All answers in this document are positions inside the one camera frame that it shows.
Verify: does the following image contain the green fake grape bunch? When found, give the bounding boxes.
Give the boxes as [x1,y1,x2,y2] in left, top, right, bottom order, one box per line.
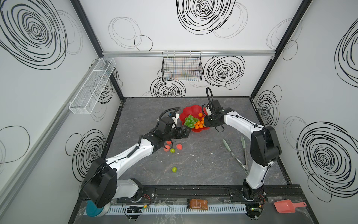
[184,114,200,129]

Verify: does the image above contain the red flower-shaped fruit bowl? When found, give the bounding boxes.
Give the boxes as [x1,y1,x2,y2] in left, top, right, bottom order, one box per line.
[180,105,209,133]

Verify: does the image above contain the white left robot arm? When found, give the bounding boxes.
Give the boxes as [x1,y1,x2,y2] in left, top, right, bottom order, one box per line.
[79,117,191,208]

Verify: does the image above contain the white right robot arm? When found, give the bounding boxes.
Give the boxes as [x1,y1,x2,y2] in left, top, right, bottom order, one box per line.
[201,100,282,201]

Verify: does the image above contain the fake peach right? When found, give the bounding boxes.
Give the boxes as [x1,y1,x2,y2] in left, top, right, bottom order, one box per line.
[176,144,183,150]

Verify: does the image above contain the fake peach lower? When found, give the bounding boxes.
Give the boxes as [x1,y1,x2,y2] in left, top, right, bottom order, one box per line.
[163,145,171,152]

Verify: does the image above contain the green kitchen tongs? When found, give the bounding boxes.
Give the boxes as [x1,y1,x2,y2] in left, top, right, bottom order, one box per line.
[222,136,249,175]

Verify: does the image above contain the brown bottle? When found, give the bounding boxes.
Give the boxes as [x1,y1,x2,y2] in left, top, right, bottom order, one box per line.
[186,199,208,211]

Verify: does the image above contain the teal lidded container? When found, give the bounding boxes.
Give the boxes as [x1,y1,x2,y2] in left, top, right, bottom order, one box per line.
[85,201,111,217]

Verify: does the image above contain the pink plastic scoop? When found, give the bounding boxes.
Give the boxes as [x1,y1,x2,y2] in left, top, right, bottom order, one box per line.
[274,200,307,214]

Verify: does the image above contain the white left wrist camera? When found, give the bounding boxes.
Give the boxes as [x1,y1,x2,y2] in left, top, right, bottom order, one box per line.
[170,113,180,129]

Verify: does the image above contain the black wire basket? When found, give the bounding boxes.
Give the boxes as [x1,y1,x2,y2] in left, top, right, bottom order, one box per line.
[161,56,204,82]

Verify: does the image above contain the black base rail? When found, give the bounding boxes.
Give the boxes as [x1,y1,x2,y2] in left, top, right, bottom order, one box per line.
[79,184,304,203]

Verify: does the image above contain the white slotted cable duct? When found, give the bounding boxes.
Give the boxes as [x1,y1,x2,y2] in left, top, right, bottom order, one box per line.
[106,204,247,215]

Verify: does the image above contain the aluminium wall rail back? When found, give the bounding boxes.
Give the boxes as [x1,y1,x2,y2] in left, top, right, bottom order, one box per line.
[103,50,276,57]

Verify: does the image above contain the clear wall shelf rack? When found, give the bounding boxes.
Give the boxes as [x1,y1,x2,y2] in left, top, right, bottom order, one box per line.
[69,57,116,115]

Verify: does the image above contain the black corner frame post right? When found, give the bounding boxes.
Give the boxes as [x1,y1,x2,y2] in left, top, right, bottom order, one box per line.
[250,0,312,100]

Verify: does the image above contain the black corner frame post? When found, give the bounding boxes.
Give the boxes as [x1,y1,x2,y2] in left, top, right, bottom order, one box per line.
[70,0,126,103]
[250,0,312,100]

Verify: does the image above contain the black corner frame post left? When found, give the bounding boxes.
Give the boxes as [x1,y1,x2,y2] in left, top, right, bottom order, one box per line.
[70,0,126,103]

